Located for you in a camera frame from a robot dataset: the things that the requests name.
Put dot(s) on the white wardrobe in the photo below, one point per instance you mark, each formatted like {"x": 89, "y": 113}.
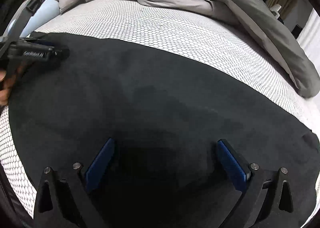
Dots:
{"x": 309, "y": 37}

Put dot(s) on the black pants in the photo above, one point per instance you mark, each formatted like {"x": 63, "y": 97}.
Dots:
{"x": 166, "y": 114}

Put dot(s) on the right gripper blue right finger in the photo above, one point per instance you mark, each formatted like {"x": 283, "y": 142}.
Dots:
{"x": 235, "y": 166}

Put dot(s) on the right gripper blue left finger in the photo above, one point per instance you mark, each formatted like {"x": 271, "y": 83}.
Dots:
{"x": 97, "y": 168}

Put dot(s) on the person's left hand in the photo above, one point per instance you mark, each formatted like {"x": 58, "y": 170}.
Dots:
{"x": 7, "y": 83}

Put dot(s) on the light blue pillow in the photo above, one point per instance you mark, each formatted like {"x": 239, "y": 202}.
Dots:
{"x": 48, "y": 10}

